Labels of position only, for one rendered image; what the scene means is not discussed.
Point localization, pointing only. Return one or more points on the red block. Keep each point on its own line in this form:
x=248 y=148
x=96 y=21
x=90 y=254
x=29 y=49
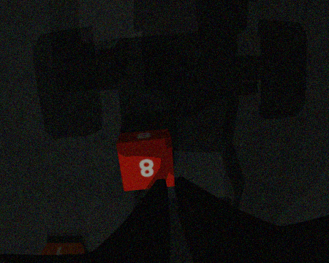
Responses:
x=145 y=156

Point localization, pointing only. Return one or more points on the orange block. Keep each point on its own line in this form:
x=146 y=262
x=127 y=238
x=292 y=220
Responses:
x=63 y=248

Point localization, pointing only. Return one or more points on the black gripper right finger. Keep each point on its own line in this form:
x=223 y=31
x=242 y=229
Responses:
x=216 y=232

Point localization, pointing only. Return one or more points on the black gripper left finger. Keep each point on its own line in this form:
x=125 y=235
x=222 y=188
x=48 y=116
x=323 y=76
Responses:
x=144 y=237

